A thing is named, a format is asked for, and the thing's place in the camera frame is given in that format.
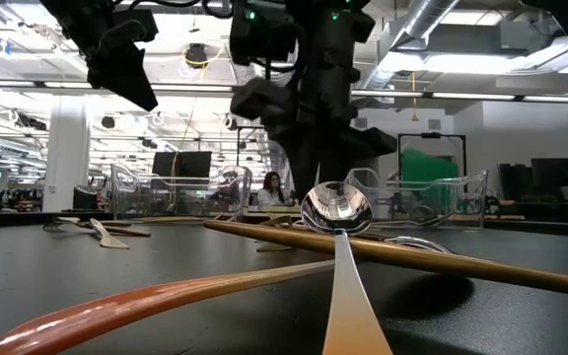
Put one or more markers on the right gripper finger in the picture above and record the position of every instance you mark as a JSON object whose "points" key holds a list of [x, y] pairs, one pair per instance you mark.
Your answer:
{"points": [[259, 98], [363, 143]]}

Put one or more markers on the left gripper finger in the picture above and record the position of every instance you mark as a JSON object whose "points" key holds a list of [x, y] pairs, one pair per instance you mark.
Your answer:
{"points": [[126, 74]]}

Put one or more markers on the clear plastic bin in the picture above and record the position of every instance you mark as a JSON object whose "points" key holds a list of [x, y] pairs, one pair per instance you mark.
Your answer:
{"points": [[119, 180], [365, 178]]}

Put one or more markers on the gold chopstick rod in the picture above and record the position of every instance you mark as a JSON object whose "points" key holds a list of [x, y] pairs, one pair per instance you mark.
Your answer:
{"points": [[437, 262]]}

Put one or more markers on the black monitor on arm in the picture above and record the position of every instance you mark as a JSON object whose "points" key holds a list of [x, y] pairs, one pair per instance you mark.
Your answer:
{"points": [[555, 172]]}

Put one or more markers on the green board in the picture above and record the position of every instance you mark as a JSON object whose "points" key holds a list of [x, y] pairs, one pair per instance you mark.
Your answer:
{"points": [[429, 167]]}

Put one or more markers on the person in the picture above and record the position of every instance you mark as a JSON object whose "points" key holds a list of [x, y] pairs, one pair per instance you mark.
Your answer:
{"points": [[271, 190]]}

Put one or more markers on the white column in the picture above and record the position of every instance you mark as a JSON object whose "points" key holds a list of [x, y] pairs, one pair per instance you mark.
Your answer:
{"points": [[67, 158]]}

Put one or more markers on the black background monitor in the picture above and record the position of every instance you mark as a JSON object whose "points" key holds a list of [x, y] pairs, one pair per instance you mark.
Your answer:
{"points": [[180, 167]]}

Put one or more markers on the overhead light bar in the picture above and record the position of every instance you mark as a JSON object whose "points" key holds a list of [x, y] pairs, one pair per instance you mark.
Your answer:
{"points": [[461, 95]]}

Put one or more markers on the black rectangular stand frame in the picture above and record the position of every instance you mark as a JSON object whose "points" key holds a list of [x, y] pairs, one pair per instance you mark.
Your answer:
{"points": [[252, 128], [432, 135]]}

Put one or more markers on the ribbed silver air duct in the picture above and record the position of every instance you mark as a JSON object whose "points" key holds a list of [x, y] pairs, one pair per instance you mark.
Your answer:
{"points": [[280, 73]]}

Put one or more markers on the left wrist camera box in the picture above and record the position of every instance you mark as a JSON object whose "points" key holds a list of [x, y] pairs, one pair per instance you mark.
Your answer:
{"points": [[133, 27]]}

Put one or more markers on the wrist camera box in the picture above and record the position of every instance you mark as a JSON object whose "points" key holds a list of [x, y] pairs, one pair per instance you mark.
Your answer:
{"points": [[264, 34], [133, 27]]}

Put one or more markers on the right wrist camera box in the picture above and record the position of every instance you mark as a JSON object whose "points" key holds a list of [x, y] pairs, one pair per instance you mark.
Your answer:
{"points": [[264, 34]]}

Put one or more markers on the black ceiling dome camera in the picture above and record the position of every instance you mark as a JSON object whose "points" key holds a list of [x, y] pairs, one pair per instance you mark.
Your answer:
{"points": [[196, 55]]}

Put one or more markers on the spiral silver air duct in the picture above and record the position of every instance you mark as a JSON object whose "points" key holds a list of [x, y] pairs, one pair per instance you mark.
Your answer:
{"points": [[427, 15]]}

